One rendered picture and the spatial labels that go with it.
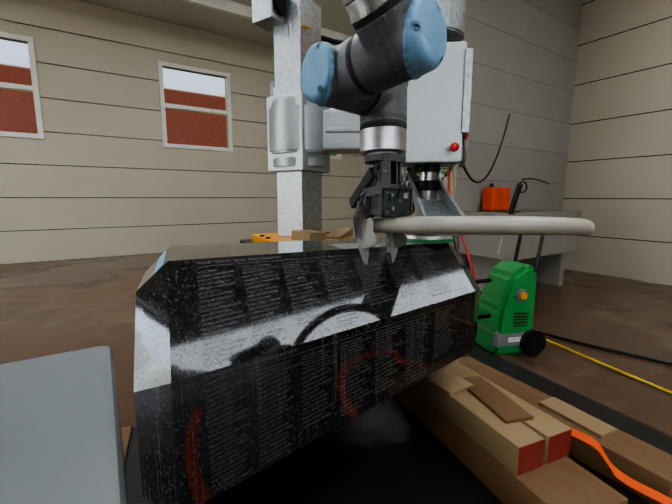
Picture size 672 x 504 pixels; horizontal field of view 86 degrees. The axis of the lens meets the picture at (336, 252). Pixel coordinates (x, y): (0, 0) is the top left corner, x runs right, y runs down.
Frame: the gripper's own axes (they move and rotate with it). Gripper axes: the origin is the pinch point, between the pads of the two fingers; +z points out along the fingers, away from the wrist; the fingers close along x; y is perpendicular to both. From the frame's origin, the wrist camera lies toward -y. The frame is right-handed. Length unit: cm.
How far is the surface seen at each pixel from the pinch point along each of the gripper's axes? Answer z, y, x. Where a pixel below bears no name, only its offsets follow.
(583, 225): -6.5, 23.8, 27.3
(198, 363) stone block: 26.1, -24.8, -34.3
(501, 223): -7.0, 21.0, 11.0
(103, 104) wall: -192, -650, -138
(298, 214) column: -9, -132, 25
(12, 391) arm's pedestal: 6, 28, -50
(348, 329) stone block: 24.2, -27.8, 6.5
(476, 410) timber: 62, -30, 59
